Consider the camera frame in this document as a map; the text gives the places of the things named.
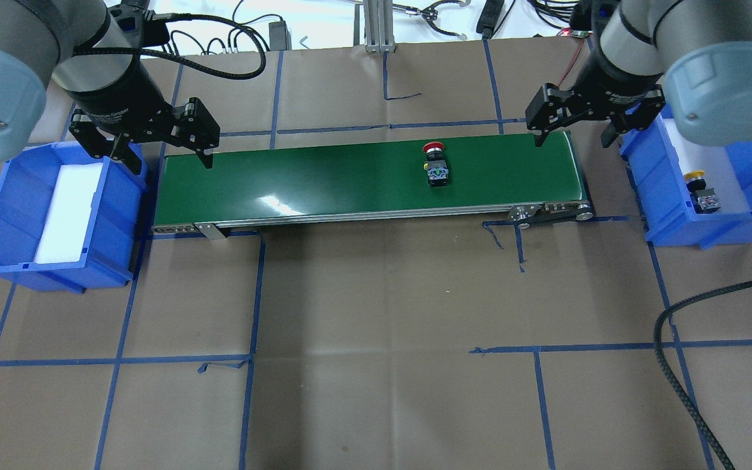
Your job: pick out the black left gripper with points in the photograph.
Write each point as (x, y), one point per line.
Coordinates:
(117, 91)

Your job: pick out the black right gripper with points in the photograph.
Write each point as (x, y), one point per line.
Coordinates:
(617, 85)

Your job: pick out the yellow push button switch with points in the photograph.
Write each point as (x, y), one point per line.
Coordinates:
(703, 198)

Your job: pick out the red push button switch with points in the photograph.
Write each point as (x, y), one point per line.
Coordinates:
(436, 166)

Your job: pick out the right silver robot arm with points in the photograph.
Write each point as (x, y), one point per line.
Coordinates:
(694, 57)

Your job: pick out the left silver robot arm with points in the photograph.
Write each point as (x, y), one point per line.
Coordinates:
(93, 53)

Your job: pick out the green conveyor belt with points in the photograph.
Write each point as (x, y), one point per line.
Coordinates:
(534, 185)

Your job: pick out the blue left plastic bin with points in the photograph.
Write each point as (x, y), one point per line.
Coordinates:
(26, 187)

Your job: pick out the blue plastic bin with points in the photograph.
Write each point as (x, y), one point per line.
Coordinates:
(26, 187)
(671, 219)

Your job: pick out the white foam pad left bin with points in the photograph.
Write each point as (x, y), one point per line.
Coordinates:
(69, 214)

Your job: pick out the white foam pad bin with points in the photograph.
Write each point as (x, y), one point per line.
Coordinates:
(69, 214)
(715, 162)

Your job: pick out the blue right plastic bin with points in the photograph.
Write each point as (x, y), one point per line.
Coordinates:
(671, 219)

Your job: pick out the white foam pad right bin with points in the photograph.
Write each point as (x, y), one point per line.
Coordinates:
(715, 162)

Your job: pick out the black power adapter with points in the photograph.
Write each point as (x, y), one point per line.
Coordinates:
(279, 36)

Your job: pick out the aluminium frame post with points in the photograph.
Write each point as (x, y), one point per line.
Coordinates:
(378, 26)

